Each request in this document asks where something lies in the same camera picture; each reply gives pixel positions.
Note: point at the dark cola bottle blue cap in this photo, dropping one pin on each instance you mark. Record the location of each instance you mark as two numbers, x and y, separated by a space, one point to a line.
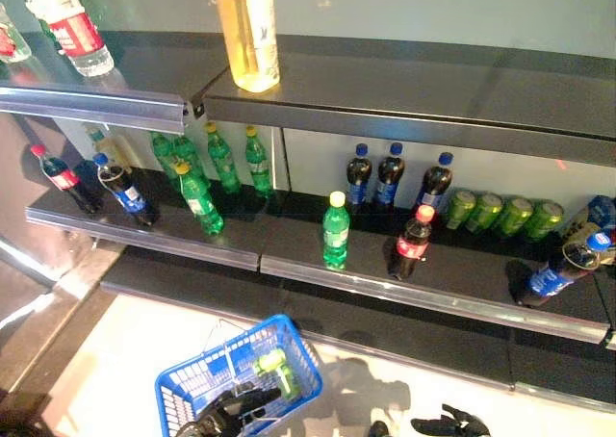
548 280
433 187
358 182
127 196
389 179

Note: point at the small yellow tea bottle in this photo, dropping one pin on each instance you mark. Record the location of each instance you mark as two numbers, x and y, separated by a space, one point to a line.
106 146

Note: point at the large yellow tea bottle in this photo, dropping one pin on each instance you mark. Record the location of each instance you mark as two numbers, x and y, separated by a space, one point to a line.
248 37

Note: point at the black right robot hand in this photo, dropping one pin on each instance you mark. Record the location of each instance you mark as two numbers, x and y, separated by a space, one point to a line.
457 427

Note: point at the large water bottle red label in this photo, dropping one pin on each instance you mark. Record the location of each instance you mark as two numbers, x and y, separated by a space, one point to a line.
12 47
72 33

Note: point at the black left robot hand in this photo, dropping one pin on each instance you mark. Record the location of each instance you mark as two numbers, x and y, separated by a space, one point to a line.
226 410

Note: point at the silver right robot leg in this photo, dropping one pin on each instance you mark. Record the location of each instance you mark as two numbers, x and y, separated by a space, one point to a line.
378 429

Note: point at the dark cola bottle red cap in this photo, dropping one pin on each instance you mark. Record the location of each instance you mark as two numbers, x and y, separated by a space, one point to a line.
411 244
60 177

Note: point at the blue plastic shopping basket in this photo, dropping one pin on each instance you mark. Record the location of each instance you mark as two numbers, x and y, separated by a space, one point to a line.
192 389

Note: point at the blue cream cookie box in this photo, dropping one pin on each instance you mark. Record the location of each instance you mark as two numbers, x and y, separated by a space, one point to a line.
601 211

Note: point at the black low display base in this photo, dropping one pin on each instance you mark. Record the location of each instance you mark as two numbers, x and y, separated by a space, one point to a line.
19 418

